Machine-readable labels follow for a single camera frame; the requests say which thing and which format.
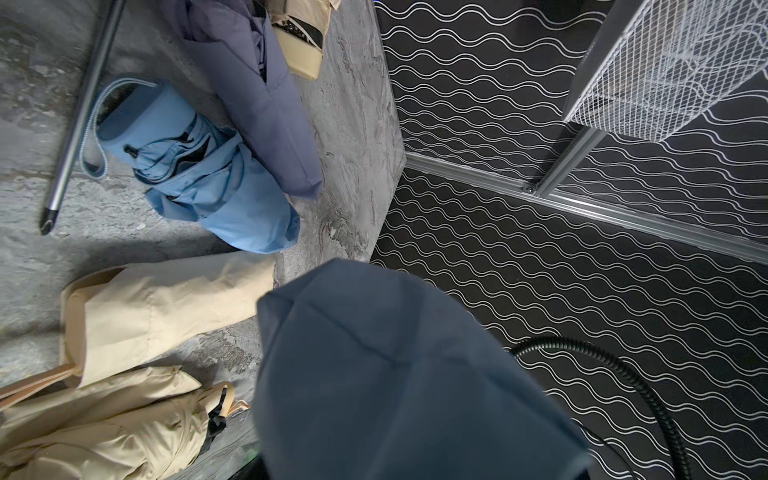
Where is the light blue umbrella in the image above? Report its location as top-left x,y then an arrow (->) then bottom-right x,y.
254,259 -> 591,479

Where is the lavender umbrella sleeve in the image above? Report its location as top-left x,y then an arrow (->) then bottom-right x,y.
160,1 -> 323,200

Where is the white wire basket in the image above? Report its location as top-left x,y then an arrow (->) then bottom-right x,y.
563,1 -> 767,142

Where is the orange handled screwdriver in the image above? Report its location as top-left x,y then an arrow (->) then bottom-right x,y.
39,0 -> 126,236

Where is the beige umbrella with wooden handle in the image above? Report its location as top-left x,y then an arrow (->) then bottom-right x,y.
1,366 -> 249,479

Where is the cream sleeved umbrella front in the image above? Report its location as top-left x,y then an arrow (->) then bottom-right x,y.
0,250 -> 277,412

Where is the light blue crumpled sleeve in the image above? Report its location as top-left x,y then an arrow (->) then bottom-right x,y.
80,77 -> 300,254

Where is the beige umbrella at back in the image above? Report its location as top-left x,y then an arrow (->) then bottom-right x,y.
264,0 -> 342,81

